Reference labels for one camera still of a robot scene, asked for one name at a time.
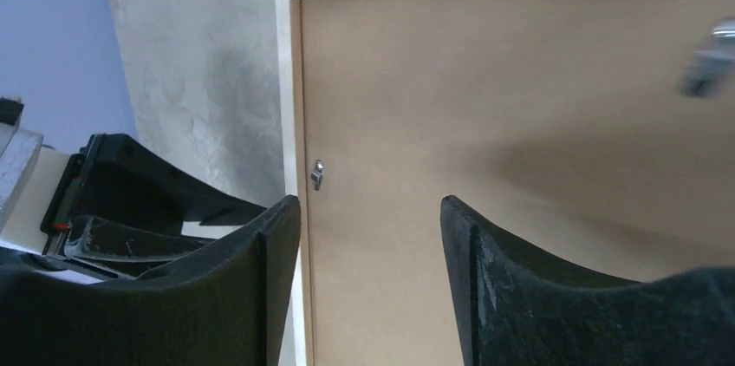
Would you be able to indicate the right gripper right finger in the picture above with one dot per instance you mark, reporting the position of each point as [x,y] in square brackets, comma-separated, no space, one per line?
[517,304]

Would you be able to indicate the brown backing board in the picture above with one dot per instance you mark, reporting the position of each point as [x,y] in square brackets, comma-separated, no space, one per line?
[562,121]

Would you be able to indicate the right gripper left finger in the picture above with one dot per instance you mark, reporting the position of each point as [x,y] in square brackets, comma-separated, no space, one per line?
[224,304]

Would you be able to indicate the small metal retaining clip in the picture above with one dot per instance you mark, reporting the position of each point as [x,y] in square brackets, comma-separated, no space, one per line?
[316,175]

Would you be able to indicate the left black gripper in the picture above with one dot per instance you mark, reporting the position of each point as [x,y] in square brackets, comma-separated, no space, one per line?
[129,184]

